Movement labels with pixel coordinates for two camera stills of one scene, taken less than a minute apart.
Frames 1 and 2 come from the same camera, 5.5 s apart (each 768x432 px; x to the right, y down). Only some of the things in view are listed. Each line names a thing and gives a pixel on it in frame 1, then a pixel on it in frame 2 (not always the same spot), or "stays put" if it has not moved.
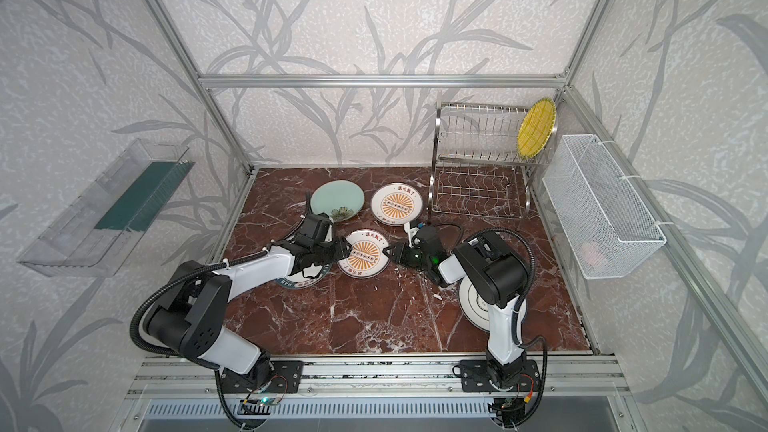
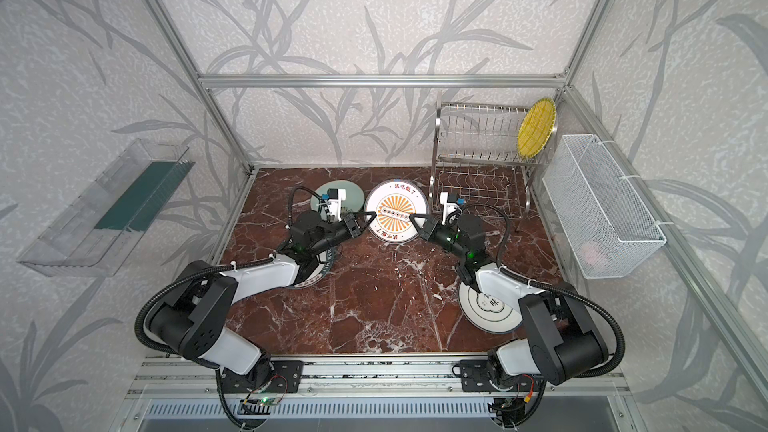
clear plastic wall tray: [105, 219] stays put
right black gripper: [405, 254] to [424, 229]
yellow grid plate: [537, 128] stays put
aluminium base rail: [174, 377] stays put
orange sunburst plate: [367, 258] to [393, 201]
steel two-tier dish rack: [478, 169] stays put
